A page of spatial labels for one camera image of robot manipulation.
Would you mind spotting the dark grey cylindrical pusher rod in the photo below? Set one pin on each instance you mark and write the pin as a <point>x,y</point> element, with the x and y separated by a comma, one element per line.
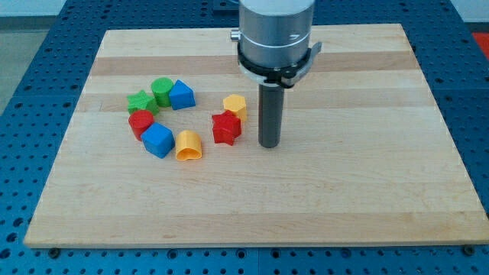
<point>270,108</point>

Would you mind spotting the yellow hexagon block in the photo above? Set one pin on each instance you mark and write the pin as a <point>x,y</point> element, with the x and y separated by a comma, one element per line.
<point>237,105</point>

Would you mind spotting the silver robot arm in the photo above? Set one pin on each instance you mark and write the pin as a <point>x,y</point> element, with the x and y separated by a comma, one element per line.
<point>273,50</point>

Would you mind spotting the red star block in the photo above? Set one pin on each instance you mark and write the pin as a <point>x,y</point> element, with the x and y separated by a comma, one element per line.
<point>226,128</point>

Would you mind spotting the blue triangle block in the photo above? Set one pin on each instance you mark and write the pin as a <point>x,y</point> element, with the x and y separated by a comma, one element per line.
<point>181,96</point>

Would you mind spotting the yellow heart block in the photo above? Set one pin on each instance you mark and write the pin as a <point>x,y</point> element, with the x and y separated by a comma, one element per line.
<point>188,146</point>

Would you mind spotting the green cylinder block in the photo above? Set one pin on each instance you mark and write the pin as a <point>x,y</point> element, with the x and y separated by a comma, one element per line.
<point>161,88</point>

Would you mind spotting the wooden board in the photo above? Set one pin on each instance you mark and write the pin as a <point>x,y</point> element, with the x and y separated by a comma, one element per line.
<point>365,157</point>

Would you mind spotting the blue cube block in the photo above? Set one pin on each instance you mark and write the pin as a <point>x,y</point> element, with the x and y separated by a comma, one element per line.
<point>158,140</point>

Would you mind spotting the green star block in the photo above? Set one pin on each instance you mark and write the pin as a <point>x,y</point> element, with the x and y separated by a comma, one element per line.
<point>142,101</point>

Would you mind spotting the red cylinder block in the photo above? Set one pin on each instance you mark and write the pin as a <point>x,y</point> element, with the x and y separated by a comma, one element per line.
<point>140,121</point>

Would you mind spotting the blue perforated metal table plate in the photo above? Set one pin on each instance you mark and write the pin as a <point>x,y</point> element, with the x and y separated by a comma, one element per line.
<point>36,118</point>

